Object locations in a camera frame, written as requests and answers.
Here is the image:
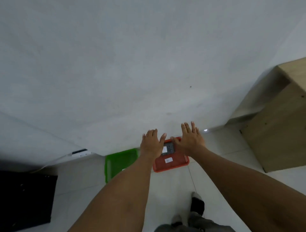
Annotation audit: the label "person's left hand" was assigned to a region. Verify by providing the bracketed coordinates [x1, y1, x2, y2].
[140, 129, 167, 160]

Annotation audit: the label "person's right hand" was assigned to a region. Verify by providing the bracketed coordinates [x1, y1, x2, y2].
[170, 121, 206, 156]

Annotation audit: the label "black packet labelled B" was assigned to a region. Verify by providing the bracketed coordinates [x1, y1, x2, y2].
[160, 141, 176, 157]

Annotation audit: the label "red plastic basket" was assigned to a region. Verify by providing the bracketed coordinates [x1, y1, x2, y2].
[152, 136, 190, 173]

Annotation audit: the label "green plastic basket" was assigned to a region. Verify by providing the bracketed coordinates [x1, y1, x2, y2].
[105, 148, 140, 184]

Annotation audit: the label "person's left forearm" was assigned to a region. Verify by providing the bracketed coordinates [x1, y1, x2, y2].
[68, 152, 158, 232]

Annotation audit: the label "person's right forearm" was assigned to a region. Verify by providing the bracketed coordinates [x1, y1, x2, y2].
[189, 144, 306, 232]

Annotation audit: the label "person's right foot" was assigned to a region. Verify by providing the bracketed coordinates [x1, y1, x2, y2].
[190, 192, 205, 215]

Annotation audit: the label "person's foot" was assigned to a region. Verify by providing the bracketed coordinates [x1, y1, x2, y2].
[171, 214, 183, 228]
[190, 192, 205, 215]

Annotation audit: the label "person's left foot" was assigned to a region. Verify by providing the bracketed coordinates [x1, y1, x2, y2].
[171, 214, 183, 228]

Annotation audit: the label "person's grey trousers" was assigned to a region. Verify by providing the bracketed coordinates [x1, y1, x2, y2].
[154, 213, 236, 232]

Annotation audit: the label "white power strip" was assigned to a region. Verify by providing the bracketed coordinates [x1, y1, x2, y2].
[68, 149, 92, 158]

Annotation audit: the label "light wooden table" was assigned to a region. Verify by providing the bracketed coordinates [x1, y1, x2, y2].
[226, 57, 306, 173]

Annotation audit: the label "black plastic sheet pile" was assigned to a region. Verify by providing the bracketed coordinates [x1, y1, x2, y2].
[0, 170, 58, 232]

